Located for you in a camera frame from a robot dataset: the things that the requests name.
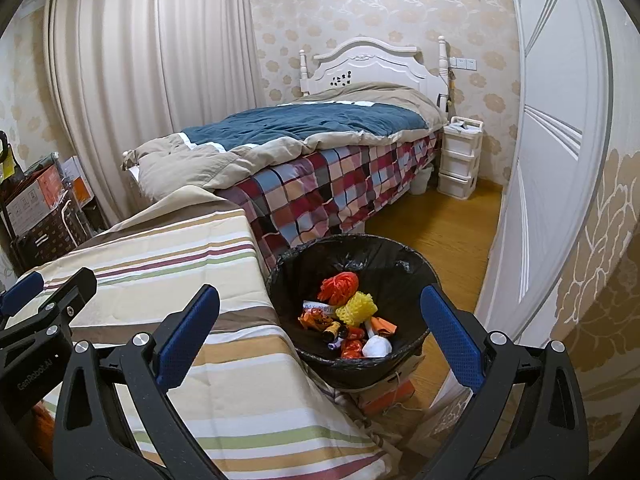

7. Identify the black bagged waste bin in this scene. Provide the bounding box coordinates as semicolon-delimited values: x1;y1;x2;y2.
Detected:
265;234;441;391

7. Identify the orange-red foam net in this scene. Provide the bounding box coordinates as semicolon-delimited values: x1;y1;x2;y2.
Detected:
320;272;360;306

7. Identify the white paper ball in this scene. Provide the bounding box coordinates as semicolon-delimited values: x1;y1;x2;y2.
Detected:
362;336;393;359

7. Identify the striped cloth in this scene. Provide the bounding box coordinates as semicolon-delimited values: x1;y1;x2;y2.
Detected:
0;185;391;480

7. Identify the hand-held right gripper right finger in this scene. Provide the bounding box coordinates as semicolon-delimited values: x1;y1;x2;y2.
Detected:
417;285;591;480

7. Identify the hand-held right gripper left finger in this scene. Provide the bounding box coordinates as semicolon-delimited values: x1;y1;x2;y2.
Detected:
52;284;233;480

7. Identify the white metal frame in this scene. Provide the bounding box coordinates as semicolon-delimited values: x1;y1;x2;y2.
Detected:
60;200;86;241

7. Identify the yellow foam net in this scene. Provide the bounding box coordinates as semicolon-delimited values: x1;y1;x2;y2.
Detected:
336;292;377;326

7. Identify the brown patterned storage box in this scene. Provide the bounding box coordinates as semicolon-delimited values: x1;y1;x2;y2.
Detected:
12;200;91;268

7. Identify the white plastic drawer unit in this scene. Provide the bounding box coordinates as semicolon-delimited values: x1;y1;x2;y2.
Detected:
437;116;485;198

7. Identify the white wooden headboard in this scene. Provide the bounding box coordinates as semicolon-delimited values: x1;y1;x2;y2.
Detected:
299;35;453;106

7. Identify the white wardrobe door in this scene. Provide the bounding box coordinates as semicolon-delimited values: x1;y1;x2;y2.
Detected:
472;0;616;351

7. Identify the orange cardboard box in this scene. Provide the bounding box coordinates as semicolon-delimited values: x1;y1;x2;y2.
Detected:
350;352;426;418

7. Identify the orange and white box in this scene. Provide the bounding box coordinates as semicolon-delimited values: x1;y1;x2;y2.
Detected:
62;156;96;203

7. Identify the plaid bedsheet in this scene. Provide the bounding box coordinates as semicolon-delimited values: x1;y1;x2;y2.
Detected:
215;127;443;261

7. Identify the printed orange wrapper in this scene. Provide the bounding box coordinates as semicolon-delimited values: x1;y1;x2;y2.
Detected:
299;307;333;331

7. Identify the blue and beige duvet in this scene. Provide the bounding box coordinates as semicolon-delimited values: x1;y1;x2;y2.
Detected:
121;81;448;201

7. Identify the white bucket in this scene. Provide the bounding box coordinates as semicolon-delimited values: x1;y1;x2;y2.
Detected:
410;165;433;195

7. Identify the black and yellow stick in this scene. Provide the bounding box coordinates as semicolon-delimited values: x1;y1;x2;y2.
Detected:
435;72;456;116

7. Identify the beige curtain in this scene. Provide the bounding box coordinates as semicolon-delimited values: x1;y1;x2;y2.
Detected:
42;0;268;241

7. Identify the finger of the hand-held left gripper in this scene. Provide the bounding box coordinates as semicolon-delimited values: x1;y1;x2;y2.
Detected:
0;271;45;318
0;267;97;356

